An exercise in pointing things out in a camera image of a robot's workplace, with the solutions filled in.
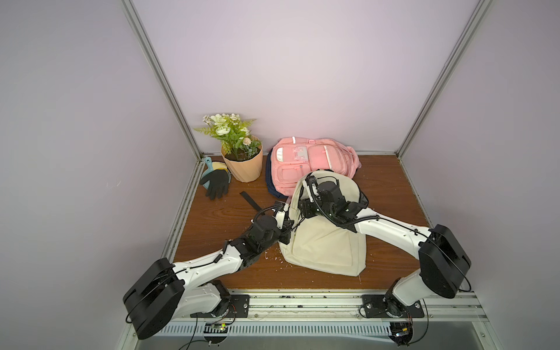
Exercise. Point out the pink backpack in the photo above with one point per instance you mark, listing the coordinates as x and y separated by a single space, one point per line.
295 157

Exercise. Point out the right corner aluminium profile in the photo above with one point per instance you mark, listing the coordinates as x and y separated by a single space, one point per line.
465 38

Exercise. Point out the circuit board with cable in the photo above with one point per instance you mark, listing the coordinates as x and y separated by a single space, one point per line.
211 334
403 333

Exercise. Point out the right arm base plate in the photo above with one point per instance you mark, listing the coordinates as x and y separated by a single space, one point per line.
380 306

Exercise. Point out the green white artificial plant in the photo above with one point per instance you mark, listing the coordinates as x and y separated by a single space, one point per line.
233 133

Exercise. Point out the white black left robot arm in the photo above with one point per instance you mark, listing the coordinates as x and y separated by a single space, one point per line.
167 291

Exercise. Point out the yellow sponge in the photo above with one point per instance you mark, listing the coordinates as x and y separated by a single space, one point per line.
219 166

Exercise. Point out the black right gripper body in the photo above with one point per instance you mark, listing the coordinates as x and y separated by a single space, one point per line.
309 203

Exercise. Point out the corner aluminium profile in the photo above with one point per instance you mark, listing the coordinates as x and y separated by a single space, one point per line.
465 38
134 20

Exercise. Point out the cream canvas backpack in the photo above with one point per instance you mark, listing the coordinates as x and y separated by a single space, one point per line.
318 245

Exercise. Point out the left corner aluminium profile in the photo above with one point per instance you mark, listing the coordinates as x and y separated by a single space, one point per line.
134 20

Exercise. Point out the right circuit board with cable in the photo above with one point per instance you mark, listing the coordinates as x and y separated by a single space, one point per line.
403 333

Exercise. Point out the left circuit board with cable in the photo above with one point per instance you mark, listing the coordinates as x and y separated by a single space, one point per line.
211 334

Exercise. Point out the navy blue backpack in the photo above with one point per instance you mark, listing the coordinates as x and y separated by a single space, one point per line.
269 181

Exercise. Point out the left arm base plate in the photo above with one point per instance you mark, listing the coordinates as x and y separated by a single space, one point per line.
234 306

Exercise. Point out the terracotta flower pot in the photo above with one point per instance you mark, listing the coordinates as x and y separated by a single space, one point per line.
246 170

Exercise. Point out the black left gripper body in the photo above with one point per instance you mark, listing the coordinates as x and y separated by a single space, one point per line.
275 236

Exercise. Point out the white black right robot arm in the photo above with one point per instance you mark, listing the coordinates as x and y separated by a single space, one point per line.
443 263

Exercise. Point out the black work glove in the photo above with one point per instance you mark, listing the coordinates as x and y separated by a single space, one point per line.
217 182

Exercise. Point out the aluminium mounting rail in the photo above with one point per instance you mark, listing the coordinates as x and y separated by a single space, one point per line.
347 306

